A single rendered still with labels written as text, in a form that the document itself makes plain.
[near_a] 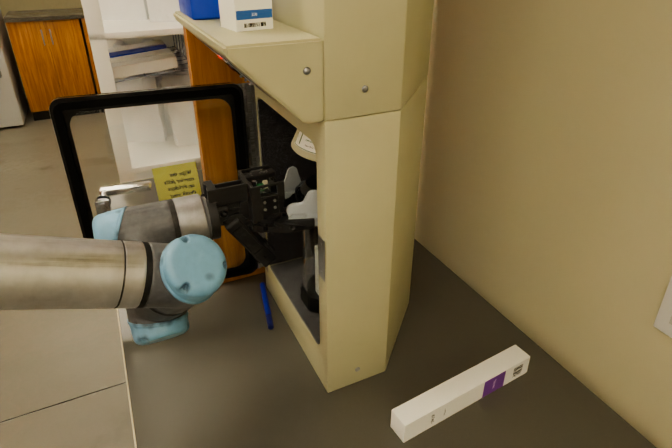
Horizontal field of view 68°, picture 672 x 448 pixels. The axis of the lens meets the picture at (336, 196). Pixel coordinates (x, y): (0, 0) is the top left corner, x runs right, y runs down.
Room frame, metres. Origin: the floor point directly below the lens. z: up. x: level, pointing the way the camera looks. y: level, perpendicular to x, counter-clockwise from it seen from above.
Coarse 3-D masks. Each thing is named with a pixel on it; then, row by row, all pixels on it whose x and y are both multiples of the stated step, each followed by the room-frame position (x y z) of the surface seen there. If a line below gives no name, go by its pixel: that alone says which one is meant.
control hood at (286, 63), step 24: (192, 24) 0.71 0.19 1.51; (216, 24) 0.69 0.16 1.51; (216, 48) 0.58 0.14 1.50; (240, 48) 0.55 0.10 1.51; (264, 48) 0.56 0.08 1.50; (288, 48) 0.57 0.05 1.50; (312, 48) 0.58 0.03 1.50; (264, 72) 0.56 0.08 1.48; (288, 72) 0.57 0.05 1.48; (312, 72) 0.58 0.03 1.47; (288, 96) 0.57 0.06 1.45; (312, 96) 0.58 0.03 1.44; (312, 120) 0.58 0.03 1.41
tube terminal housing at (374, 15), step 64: (320, 0) 0.60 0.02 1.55; (384, 0) 0.62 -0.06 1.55; (384, 64) 0.62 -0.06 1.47; (320, 128) 0.60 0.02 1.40; (384, 128) 0.63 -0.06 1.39; (320, 192) 0.61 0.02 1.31; (384, 192) 0.63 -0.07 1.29; (384, 256) 0.63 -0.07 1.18; (320, 320) 0.61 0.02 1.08; (384, 320) 0.63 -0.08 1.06
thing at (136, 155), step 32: (96, 128) 0.78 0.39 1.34; (128, 128) 0.79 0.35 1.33; (160, 128) 0.81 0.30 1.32; (192, 128) 0.83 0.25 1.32; (224, 128) 0.85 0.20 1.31; (96, 160) 0.77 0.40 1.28; (128, 160) 0.79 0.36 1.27; (160, 160) 0.81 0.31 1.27; (192, 160) 0.83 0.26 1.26; (224, 160) 0.85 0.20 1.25; (96, 192) 0.77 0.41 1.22; (128, 192) 0.79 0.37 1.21; (160, 192) 0.81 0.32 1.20; (192, 192) 0.82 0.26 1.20
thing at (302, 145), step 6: (300, 132) 0.73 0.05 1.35; (294, 138) 0.75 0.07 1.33; (300, 138) 0.72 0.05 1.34; (306, 138) 0.71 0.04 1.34; (294, 144) 0.73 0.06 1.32; (300, 144) 0.72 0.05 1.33; (306, 144) 0.71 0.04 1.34; (312, 144) 0.70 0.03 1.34; (294, 150) 0.72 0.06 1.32; (300, 150) 0.71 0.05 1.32; (306, 150) 0.70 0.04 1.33; (312, 150) 0.69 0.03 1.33; (306, 156) 0.70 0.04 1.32; (312, 156) 0.69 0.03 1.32
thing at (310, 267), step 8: (296, 192) 0.73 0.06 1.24; (296, 200) 0.73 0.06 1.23; (304, 232) 0.72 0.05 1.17; (312, 232) 0.71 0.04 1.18; (304, 240) 0.72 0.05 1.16; (312, 240) 0.71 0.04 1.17; (304, 248) 0.72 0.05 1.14; (312, 248) 0.71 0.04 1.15; (304, 256) 0.72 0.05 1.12; (312, 256) 0.71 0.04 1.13; (304, 264) 0.72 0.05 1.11; (312, 264) 0.71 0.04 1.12; (304, 272) 0.72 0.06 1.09; (312, 272) 0.71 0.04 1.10; (304, 280) 0.73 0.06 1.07; (312, 280) 0.71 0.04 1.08; (304, 288) 0.73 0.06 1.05; (312, 288) 0.71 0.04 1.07; (312, 296) 0.71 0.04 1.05
